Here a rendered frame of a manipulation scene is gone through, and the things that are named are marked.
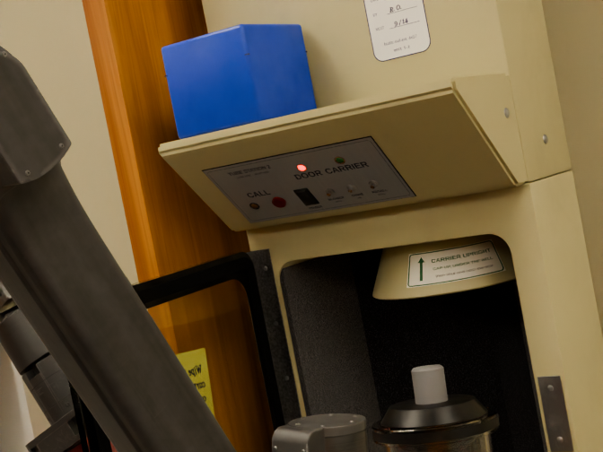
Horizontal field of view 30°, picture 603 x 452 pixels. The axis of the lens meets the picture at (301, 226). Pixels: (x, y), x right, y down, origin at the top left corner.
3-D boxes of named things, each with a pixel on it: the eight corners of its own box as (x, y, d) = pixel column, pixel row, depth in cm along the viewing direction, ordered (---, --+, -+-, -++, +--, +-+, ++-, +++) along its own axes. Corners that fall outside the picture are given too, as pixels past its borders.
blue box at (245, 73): (239, 132, 116) (222, 45, 115) (319, 114, 110) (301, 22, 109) (177, 140, 107) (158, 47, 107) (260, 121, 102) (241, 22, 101)
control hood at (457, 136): (243, 229, 118) (225, 134, 118) (531, 183, 100) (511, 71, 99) (173, 247, 109) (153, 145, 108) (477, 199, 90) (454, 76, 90)
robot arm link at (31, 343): (-17, 329, 105) (-7, 309, 100) (47, 297, 109) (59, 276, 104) (21, 392, 104) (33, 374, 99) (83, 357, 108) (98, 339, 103)
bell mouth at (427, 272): (421, 273, 129) (412, 227, 129) (567, 256, 119) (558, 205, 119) (341, 306, 114) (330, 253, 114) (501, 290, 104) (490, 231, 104)
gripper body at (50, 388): (78, 441, 108) (38, 376, 109) (146, 390, 103) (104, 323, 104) (33, 465, 102) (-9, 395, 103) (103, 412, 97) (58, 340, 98)
